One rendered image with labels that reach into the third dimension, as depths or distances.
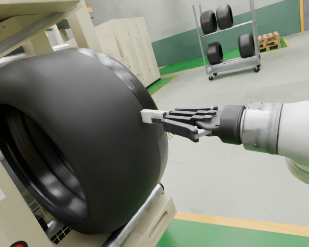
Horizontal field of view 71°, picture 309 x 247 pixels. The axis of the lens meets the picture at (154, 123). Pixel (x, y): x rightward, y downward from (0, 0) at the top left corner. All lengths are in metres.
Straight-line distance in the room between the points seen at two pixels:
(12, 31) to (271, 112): 0.95
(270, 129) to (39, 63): 0.49
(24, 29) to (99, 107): 0.66
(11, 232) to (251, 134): 0.53
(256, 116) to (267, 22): 11.23
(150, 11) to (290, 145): 12.52
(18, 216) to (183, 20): 11.85
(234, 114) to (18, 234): 0.52
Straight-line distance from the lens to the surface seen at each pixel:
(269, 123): 0.39
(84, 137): 0.47
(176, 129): 0.44
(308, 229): 1.88
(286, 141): 0.39
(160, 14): 12.56
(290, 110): 0.40
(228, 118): 0.41
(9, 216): 0.60
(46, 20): 1.14
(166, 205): 0.82
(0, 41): 1.04
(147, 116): 0.52
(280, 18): 11.62
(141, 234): 0.76
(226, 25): 6.01
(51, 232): 0.91
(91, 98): 0.49
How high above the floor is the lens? 1.39
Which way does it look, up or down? 20 degrees down
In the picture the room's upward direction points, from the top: 18 degrees counter-clockwise
